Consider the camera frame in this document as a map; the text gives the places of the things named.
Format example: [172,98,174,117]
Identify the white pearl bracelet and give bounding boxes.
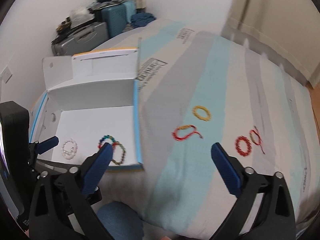
[62,144,77,160]

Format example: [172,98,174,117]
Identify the teal hard suitcase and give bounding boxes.
[101,1,136,38]

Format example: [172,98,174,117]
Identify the multicolour bead bracelet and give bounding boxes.
[98,134,121,153]

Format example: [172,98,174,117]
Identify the white cardboard box blue trim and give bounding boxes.
[30,47,143,171]

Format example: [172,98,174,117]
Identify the blue jeans leg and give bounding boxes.
[97,202,144,240]

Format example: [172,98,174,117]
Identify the black items on suitcase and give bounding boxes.
[52,0,125,45]

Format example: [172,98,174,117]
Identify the thin red cord bracelet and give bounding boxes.
[249,126,266,155]

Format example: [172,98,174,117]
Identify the pink bead bracelet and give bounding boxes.
[61,138,78,161]

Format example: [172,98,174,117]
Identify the red string bracelet gold tube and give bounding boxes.
[171,124,203,141]

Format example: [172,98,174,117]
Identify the white wall socket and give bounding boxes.
[1,66,12,83]

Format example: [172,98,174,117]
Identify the red bead bracelet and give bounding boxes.
[235,135,253,157]

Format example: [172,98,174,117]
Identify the yellow bead bracelet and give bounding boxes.
[191,105,212,122]

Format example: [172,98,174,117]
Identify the beige curtain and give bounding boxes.
[226,0,319,87]

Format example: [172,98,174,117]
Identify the dark blue clothes pile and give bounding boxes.
[131,12,156,29]

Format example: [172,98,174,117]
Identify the striped pastel bed sheet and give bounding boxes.
[100,19,319,239]

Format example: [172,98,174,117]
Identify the grey hard suitcase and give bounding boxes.
[52,22,108,56]

